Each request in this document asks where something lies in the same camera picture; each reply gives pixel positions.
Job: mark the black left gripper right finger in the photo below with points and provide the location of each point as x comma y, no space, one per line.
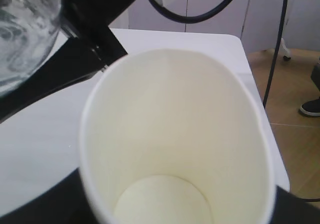
289,209

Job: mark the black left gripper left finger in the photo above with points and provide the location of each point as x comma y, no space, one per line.
65,203

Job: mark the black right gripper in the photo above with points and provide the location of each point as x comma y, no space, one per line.
74,61

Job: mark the clear water bottle green label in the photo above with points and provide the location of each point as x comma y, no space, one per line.
28,31

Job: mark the white paper cup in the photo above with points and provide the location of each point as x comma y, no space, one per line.
171,136

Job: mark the black shoe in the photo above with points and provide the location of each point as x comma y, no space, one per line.
310,108

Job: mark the white caster leg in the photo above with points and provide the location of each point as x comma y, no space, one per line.
285,51

